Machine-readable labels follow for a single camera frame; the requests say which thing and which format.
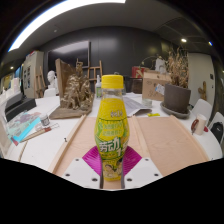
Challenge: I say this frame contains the ceiling spotlights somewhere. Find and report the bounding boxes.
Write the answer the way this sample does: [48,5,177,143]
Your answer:
[180,37,214,47]

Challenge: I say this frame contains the small round clear dish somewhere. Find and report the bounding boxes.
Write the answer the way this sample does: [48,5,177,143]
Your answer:
[141,98,154,109]

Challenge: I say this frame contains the clear spray bottle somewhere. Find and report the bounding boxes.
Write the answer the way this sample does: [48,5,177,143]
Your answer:
[94,74,103,99]

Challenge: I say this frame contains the red box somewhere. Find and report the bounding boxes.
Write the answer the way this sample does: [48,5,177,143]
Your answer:
[131,65,150,79]

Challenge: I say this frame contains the grey pot with dried plant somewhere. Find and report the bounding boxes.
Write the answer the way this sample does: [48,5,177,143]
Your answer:
[163,46,193,114]

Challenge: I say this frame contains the black wall screen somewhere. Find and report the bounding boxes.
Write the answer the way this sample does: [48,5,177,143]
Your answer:
[46,40,92,73]

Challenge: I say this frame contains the long ceiling light strip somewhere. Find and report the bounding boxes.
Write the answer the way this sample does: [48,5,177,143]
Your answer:
[8,0,127,53]

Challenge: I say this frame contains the black case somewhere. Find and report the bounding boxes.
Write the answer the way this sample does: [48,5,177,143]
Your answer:
[4,96,37,122]

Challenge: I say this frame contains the long paint brush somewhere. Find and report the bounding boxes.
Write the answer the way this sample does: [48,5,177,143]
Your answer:
[21,123,60,143]

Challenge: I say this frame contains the light plywood board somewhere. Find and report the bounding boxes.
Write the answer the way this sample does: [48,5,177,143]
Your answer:
[47,114,210,178]

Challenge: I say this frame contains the grey plant saucer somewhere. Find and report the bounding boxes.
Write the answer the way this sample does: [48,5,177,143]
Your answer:
[159,100,192,120]

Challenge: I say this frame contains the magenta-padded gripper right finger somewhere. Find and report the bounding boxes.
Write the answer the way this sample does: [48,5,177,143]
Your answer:
[121,145,164,190]

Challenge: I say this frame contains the small paint jar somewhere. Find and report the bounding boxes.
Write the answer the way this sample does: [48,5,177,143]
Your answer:
[39,113,51,127]

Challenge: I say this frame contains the brown cardboard box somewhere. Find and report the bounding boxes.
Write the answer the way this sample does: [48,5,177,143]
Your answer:
[141,71,172,102]

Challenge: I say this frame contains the colourful picture book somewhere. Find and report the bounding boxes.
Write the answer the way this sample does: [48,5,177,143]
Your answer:
[6,111,43,145]

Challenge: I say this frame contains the white cabinet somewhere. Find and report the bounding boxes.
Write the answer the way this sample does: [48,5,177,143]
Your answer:
[22,50,45,99]

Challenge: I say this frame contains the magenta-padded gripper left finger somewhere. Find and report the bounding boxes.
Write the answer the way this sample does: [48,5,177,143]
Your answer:
[62,145,104,190]

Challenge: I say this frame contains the wooden figure statue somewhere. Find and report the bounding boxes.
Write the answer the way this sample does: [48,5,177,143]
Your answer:
[197,80,208,101]

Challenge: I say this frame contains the wooden easel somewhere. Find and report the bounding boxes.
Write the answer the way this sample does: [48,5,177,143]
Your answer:
[34,65,46,98]
[75,59,103,85]

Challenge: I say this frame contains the yellow drink bottle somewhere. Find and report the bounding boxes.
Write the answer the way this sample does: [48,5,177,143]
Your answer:
[94,74,130,183]

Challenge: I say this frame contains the printed paper sheets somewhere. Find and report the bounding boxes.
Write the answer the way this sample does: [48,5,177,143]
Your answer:
[121,95,153,118]

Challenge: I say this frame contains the white torso statue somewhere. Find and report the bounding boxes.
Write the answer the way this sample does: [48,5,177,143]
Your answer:
[154,56,168,75]

